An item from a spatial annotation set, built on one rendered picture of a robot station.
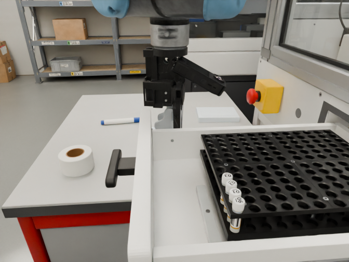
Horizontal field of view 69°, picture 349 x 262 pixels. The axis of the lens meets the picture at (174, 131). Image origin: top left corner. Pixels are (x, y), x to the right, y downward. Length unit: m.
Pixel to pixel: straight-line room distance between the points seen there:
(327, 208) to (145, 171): 0.20
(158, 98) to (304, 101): 0.31
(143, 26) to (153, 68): 3.93
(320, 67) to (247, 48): 0.63
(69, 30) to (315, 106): 3.81
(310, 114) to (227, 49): 0.63
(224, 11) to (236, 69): 0.85
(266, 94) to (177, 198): 0.38
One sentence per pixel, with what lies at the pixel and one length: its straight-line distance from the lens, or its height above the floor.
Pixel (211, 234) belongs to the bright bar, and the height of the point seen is 0.85.
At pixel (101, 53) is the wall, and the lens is 4.54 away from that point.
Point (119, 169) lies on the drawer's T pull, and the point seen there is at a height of 0.91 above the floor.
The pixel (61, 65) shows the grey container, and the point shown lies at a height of 0.24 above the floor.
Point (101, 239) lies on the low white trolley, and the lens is 0.61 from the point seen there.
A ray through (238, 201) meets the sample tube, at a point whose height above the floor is 0.91.
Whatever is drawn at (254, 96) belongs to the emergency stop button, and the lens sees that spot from 0.67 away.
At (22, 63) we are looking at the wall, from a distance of 4.89.
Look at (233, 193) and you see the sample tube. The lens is 0.29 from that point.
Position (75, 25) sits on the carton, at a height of 0.78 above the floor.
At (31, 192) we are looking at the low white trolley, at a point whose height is 0.76.
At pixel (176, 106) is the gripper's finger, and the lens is 0.51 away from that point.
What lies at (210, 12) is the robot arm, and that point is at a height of 1.08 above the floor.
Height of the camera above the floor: 1.10
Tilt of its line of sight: 27 degrees down
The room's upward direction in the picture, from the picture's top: straight up
